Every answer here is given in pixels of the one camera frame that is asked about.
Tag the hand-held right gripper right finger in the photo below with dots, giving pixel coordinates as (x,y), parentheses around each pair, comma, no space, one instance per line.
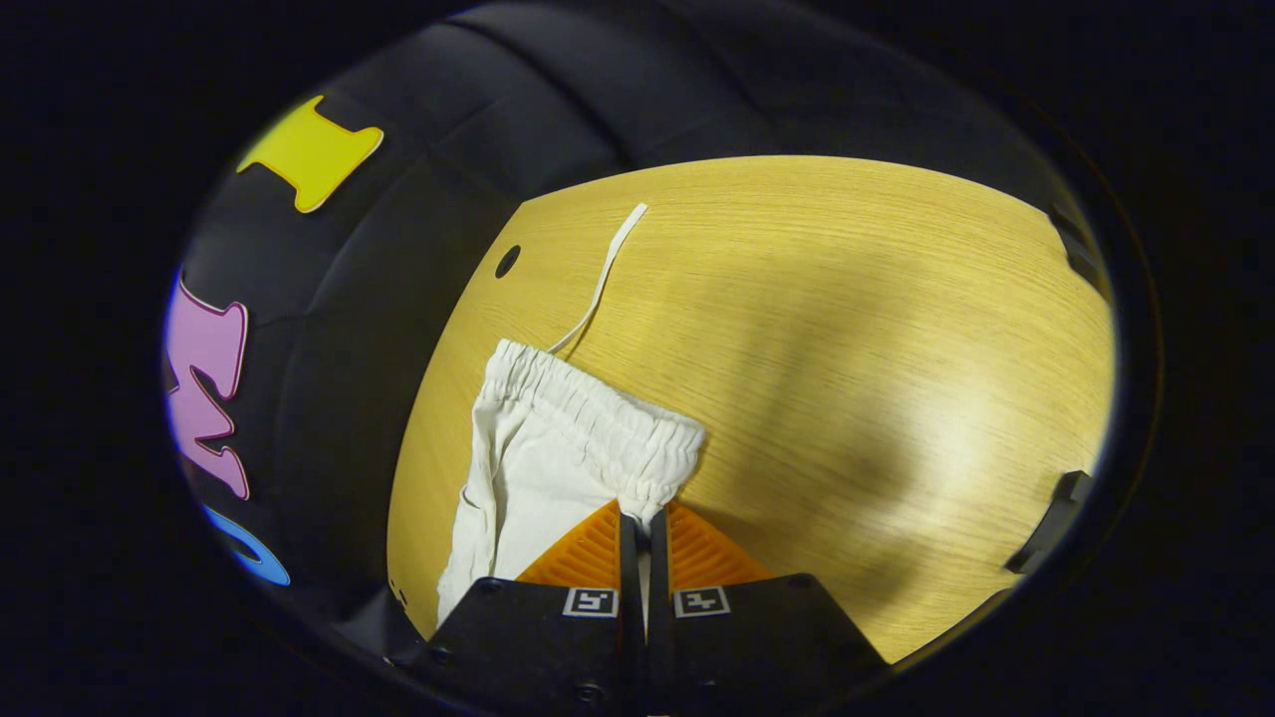
(777,647)

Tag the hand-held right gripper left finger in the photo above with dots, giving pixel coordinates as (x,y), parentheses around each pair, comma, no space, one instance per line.
(518,647)

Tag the white jeans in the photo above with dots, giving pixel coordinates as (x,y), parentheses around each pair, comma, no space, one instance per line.
(548,458)

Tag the black table edge clamp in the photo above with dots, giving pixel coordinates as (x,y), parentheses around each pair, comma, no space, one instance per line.
(1081,251)
(1048,518)

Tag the black backdrop cloth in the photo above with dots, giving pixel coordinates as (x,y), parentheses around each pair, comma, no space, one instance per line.
(398,199)

